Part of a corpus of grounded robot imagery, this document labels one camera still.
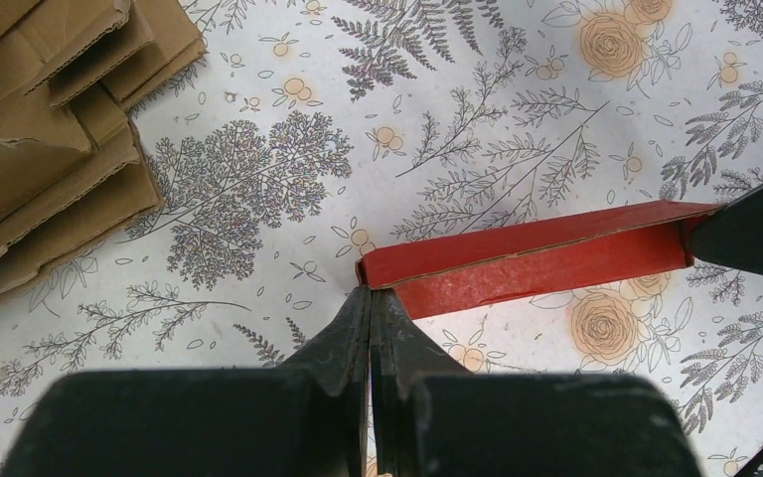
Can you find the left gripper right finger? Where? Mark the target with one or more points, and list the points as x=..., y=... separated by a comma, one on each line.
x=433, y=417

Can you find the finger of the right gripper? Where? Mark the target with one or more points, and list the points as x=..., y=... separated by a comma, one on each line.
x=733, y=236

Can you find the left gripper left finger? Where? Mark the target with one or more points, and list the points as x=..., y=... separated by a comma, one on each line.
x=304, y=417

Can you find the red paper box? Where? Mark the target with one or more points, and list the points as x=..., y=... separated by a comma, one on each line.
x=449, y=274

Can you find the stack of brown cardboard blanks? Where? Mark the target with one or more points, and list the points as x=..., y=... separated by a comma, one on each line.
x=72, y=168

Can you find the floral patterned mat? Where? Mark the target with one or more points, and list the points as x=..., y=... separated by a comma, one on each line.
x=310, y=134

